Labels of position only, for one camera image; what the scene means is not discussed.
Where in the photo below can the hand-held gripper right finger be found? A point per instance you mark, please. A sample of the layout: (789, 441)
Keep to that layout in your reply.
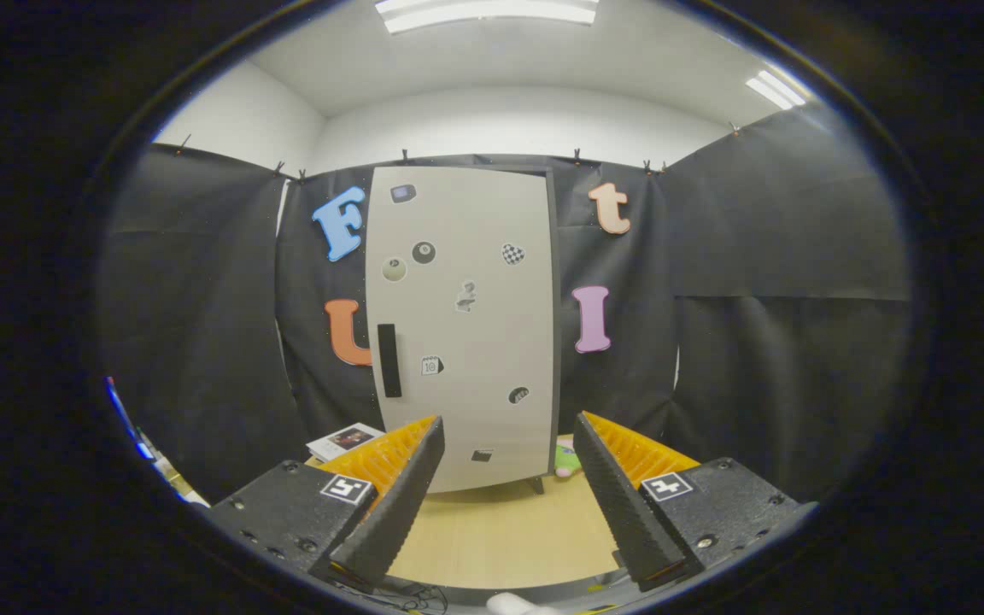
(620, 512)

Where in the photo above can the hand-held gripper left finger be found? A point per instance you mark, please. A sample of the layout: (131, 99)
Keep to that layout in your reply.
(389, 512)

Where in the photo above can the dark grey shoe cabinet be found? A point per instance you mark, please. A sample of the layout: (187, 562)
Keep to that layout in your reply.
(556, 342)

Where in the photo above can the light grey shoe cabinet door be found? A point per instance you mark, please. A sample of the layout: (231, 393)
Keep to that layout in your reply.
(475, 342)

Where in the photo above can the green and pink plush toy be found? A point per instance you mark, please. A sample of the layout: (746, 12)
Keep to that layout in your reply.
(566, 461)

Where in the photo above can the blurred white and blue clutter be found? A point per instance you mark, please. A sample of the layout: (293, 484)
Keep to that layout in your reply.
(146, 448)

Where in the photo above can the black backdrop cloth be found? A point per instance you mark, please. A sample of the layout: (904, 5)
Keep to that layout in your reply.
(782, 256)

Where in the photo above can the small ceiling light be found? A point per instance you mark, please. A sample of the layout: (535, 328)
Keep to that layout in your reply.
(776, 90)

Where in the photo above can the long ceiling light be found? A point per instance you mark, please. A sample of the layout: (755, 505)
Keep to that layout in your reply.
(488, 13)

